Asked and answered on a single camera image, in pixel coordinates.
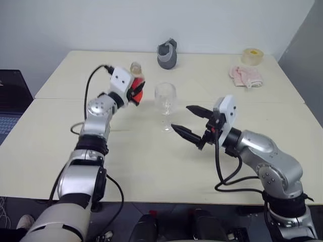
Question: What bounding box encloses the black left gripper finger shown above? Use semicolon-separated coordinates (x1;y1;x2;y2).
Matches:
129;80;147;96

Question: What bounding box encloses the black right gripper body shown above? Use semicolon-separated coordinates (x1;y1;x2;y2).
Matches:
201;108;227;146

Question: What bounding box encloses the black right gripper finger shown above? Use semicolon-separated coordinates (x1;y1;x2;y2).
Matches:
171;124;205;151
186;105;214;119

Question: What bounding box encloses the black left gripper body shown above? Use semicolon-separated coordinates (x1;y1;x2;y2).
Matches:
126;84;141;107

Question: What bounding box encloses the orange bottle with cap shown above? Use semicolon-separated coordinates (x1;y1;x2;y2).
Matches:
130;62;147;102

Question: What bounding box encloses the clear wine glass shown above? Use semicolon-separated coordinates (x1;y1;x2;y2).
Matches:
154;82;177;133

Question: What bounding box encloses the pink white cloth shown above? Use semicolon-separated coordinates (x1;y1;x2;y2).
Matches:
229;65;263;88

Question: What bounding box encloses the translucent tape roll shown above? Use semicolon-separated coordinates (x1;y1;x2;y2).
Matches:
241;47;264;66

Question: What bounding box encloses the dark rounded shape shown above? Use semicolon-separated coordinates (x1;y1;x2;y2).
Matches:
191;208;229;242
135;213;159;242

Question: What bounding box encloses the black laptop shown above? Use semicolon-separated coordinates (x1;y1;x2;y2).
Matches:
0;70;35;144

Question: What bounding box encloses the white shoe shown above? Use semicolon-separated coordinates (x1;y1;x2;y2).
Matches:
16;214;35;230

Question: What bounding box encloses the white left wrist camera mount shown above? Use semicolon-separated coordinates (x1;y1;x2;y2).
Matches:
109;67;134;105

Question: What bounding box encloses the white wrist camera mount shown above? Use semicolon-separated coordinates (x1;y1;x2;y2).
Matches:
212;94;238;147
109;67;134;105

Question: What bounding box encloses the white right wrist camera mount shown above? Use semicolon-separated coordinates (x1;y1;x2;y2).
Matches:
212;94;238;147

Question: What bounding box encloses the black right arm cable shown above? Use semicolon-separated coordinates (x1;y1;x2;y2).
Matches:
213;125;264;194

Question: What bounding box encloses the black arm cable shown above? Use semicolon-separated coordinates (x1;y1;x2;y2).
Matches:
48;65;125;229
213;125;264;194

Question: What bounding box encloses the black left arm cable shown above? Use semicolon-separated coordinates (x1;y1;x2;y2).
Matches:
48;65;125;229

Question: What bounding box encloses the white cable bundle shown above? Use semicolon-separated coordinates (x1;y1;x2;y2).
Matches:
0;196;8;230

